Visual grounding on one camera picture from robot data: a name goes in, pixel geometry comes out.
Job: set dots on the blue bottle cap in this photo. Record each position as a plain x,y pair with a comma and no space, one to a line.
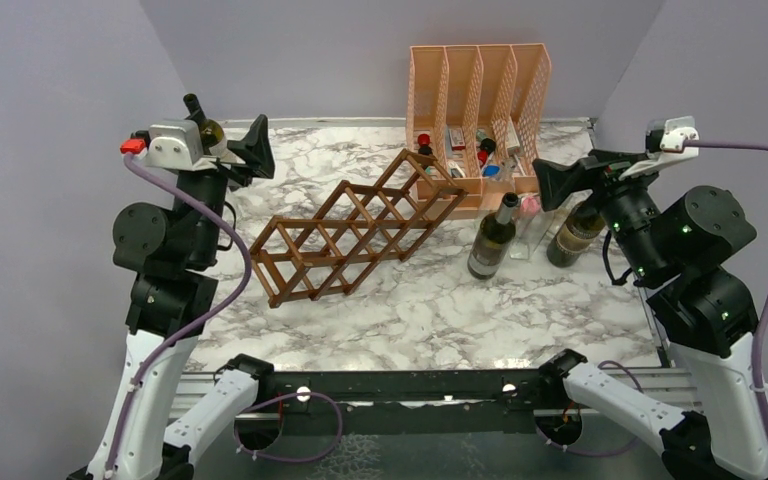
491,170

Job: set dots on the peach plastic file organizer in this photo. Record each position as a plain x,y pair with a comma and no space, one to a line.
476,104

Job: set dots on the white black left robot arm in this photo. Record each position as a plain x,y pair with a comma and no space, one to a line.
172,298

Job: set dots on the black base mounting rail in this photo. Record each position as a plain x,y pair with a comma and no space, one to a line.
510,401

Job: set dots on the dark green wine bottle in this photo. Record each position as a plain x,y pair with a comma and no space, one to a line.
212,135

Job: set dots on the green bottle silver cap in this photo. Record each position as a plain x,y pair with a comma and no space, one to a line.
494,236

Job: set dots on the green bottle white label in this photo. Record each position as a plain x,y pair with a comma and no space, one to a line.
578,231

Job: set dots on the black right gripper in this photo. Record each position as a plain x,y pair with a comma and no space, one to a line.
600,171

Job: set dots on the red capped small bottle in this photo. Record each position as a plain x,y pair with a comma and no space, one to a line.
424,143

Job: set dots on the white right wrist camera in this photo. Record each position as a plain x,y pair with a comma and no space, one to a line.
665,146

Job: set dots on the brown wooden wine rack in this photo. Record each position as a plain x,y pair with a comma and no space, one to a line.
357,228

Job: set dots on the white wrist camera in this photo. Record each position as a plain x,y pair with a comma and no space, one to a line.
665,146
170,145

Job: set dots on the pink capped small bottle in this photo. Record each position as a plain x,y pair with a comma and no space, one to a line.
529,206

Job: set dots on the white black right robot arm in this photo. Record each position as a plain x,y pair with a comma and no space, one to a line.
707,313

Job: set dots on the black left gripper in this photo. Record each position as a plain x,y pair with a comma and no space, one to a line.
255,146

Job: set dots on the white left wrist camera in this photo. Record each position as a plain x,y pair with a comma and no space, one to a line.
170,145

